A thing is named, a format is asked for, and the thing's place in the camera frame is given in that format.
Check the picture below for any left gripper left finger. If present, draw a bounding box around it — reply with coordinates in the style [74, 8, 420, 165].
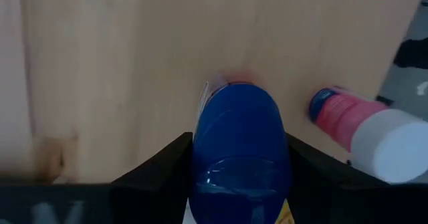
[111, 132, 194, 224]

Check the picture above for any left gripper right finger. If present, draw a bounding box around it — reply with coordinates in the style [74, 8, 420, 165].
[286, 133, 391, 224]

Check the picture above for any clear bottle blue lid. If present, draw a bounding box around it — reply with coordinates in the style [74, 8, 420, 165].
[182, 72, 296, 224]

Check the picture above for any pink bottle white cap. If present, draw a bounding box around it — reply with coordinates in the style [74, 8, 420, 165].
[308, 86, 428, 185]

